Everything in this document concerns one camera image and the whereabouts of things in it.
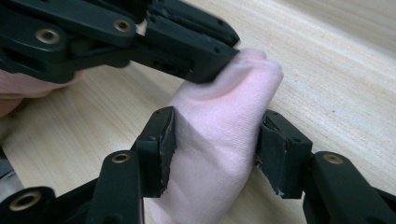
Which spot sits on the pink cloth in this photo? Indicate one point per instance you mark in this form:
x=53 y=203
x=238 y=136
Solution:
x=218 y=130

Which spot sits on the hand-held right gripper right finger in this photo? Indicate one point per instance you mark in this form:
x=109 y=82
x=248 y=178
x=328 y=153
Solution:
x=285 y=155

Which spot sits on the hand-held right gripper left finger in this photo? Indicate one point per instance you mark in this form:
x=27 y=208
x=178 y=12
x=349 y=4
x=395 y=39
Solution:
x=154 y=155

